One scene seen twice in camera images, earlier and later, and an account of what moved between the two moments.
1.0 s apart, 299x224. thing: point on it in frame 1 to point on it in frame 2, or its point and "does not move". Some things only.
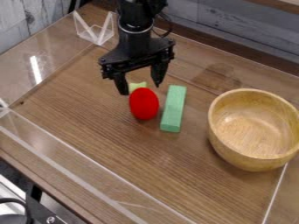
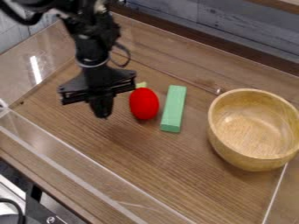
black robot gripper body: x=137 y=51 to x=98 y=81
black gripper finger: x=158 y=71 to x=107 y=103
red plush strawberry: x=145 y=103 does not move
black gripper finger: x=122 y=83 to x=98 y=103
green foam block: x=173 y=109 does not move
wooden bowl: x=254 y=128 does not move
